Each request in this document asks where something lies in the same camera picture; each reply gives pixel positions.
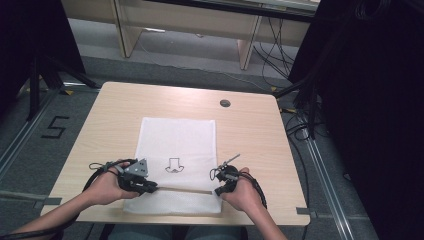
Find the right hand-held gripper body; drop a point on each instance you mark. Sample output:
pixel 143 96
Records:
pixel 226 173

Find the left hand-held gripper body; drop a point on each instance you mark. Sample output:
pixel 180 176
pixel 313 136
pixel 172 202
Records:
pixel 135 171

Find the white cloth with drawing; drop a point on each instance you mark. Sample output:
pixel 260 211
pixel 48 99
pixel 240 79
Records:
pixel 178 140

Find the person's right hand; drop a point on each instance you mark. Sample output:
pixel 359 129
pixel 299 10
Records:
pixel 241 193

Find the person's left hand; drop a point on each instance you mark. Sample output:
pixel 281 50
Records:
pixel 106 186

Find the person's legs in jeans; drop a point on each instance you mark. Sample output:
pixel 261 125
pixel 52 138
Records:
pixel 176 233

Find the grey tape strip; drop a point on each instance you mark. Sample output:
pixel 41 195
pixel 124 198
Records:
pixel 48 201
pixel 306 212

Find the black metal stand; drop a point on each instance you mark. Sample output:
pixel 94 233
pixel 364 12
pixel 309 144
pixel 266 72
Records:
pixel 35 86
pixel 310 100

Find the black curtain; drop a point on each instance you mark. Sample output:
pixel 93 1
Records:
pixel 373 116
pixel 30 33

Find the metal floor rail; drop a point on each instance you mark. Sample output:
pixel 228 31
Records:
pixel 23 136
pixel 328 186

